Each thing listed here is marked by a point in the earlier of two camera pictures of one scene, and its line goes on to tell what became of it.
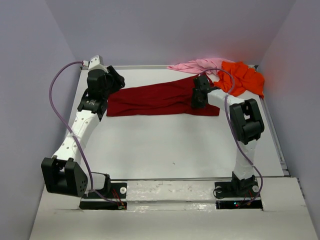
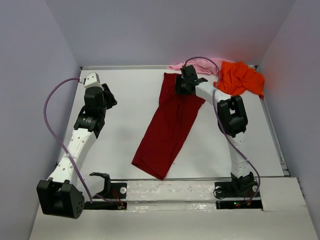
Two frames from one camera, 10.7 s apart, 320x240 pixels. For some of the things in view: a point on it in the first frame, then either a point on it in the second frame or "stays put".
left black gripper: (119, 81) to (109, 96)
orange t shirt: (245, 78) stays put
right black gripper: (194, 103) to (178, 88)
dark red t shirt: (169, 98) to (176, 114)
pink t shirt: (211, 65) stays put
